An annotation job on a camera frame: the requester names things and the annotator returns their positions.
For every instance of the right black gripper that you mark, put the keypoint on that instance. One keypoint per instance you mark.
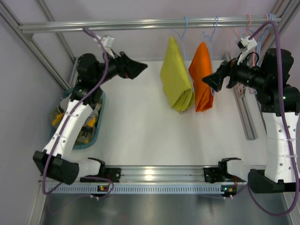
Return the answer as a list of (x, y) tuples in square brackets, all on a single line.
[(226, 74)]

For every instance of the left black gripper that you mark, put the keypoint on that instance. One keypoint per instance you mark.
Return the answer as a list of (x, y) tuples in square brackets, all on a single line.
[(122, 66)]

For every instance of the orange trousers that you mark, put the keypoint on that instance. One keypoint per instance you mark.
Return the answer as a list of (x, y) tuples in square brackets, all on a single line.
[(200, 68)]

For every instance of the yellow-green trousers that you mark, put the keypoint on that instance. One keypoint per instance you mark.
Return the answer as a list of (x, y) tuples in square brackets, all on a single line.
[(177, 85)]

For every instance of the light blue wire hanger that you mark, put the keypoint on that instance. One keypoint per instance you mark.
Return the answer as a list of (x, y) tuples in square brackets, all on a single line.
[(182, 39), (210, 38)]

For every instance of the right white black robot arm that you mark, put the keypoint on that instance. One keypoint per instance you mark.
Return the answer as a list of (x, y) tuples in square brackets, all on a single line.
[(280, 106)]

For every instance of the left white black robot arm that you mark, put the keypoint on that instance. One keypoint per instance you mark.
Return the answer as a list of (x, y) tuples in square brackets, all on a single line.
[(54, 160)]

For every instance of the clothes pile in basket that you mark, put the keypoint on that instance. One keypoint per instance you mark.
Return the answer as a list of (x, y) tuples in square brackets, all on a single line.
[(90, 126)]

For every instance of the teal laundry basket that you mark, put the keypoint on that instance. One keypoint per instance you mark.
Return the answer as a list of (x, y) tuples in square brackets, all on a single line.
[(99, 126)]

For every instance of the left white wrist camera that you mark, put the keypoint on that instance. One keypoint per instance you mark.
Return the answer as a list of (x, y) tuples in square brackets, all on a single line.
[(107, 42)]

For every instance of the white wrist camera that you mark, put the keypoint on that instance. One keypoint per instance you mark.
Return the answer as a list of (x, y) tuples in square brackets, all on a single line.
[(107, 42), (246, 45)]

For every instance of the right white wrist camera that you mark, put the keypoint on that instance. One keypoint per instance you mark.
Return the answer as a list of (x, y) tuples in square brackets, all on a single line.
[(246, 45)]

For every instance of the bunch of empty wire hangers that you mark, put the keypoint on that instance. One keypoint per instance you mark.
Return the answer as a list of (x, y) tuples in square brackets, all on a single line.
[(254, 60)]

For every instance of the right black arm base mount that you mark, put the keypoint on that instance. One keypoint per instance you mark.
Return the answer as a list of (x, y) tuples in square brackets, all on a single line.
[(215, 174)]

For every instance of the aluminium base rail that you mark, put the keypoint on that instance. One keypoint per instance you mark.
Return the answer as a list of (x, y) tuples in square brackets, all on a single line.
[(135, 175)]

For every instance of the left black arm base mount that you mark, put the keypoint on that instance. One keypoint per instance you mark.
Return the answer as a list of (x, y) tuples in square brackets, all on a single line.
[(105, 173)]

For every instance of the aluminium hanging rail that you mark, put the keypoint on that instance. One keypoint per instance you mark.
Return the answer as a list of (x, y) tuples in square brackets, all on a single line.
[(144, 24)]

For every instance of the perforated cable duct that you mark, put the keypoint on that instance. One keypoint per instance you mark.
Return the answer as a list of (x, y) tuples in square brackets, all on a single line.
[(140, 189)]

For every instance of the left aluminium frame post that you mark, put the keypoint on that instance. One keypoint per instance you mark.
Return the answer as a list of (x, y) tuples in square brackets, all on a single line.
[(7, 14)]

